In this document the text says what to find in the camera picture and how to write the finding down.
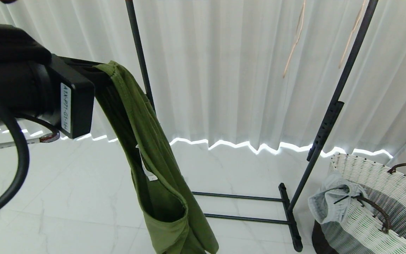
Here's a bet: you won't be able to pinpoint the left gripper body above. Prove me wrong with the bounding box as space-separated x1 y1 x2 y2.
0 55 96 139

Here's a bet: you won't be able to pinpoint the green long-sleeved shirt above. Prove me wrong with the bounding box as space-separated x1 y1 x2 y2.
94 61 220 254

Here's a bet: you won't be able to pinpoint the pink clothes hanger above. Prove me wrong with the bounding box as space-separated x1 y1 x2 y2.
282 0 307 79
338 0 368 69

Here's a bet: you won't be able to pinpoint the black clothes rack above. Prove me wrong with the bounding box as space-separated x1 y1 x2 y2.
125 0 380 253

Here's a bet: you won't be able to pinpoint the white laundry basket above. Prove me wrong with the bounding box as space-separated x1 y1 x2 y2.
312 153 406 254

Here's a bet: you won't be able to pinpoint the white curtain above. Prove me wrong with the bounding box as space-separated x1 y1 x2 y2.
0 0 406 156

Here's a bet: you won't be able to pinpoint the pale grey shorts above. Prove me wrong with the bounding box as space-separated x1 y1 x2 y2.
308 174 369 225

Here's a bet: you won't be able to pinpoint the black cable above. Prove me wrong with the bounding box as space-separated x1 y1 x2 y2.
0 80 30 223

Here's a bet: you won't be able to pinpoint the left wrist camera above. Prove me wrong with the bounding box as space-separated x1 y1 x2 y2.
0 21 53 66

